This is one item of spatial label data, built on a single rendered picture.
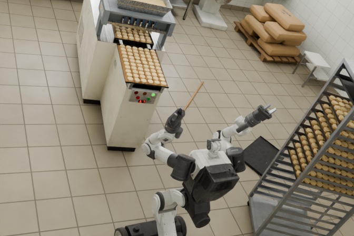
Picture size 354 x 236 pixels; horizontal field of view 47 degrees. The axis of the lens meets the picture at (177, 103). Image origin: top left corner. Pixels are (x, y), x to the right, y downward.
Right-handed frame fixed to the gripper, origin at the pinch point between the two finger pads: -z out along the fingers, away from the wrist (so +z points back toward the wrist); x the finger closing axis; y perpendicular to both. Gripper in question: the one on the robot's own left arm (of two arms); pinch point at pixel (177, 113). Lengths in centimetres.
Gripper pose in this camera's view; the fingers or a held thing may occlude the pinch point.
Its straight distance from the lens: 227.0
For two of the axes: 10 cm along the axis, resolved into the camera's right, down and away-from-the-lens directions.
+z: -2.0, 4.8, 8.6
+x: 6.4, -6.0, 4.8
